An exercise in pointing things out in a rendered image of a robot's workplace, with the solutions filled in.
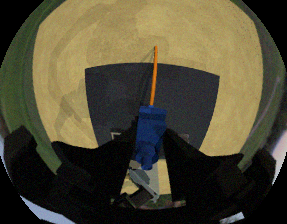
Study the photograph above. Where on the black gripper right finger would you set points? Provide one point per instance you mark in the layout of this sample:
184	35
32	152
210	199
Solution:
188	168

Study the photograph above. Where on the blue micro servo with orange cable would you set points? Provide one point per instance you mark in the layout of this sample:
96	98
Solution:
151	128

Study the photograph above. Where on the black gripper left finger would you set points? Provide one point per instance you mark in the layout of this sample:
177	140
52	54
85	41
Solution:
107	163

